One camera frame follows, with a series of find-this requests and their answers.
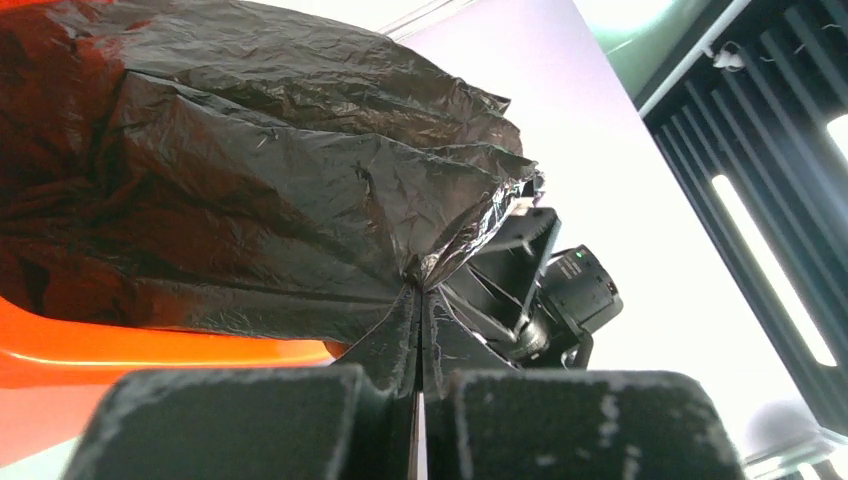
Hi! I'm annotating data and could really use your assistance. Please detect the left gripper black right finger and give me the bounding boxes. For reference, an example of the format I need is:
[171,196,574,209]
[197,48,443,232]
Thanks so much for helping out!
[421,293,744,479]

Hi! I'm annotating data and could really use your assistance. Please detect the orange plastic trash bin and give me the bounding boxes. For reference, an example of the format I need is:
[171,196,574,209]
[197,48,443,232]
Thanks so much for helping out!
[1,300,332,478]

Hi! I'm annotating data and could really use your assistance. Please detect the black ceiling light panel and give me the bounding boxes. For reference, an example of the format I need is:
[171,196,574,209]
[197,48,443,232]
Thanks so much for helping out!
[641,1,847,434]

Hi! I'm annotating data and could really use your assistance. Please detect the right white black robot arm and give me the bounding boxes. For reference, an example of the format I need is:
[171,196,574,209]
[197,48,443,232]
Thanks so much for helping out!
[441,207,623,369]

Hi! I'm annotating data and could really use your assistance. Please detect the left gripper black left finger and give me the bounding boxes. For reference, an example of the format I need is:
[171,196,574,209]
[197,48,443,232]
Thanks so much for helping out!
[64,287,422,479]

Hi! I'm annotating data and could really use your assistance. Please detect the black plastic trash bag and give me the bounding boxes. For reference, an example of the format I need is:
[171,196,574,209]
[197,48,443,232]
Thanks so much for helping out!
[1,1,539,343]

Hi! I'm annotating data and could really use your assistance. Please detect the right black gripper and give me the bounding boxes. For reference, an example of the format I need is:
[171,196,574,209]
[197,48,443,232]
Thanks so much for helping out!
[441,207,561,361]

